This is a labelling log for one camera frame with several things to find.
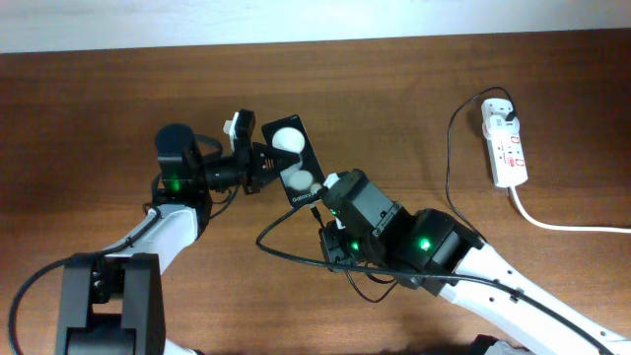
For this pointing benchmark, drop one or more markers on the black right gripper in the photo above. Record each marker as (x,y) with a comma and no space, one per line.
(332,237)

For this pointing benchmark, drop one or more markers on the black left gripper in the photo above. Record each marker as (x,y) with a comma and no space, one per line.
(264,173)

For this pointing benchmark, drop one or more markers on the black Samsung Galaxy phone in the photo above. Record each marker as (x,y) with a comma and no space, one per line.
(303,179)

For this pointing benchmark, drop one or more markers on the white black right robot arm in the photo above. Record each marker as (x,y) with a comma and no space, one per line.
(431,250)

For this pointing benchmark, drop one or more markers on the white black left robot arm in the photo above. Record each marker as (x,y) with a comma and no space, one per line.
(112,299)

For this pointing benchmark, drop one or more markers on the white charger plug adapter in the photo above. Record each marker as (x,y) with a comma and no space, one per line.
(499,118)

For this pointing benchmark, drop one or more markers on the white power strip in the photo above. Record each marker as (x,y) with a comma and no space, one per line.
(508,163)

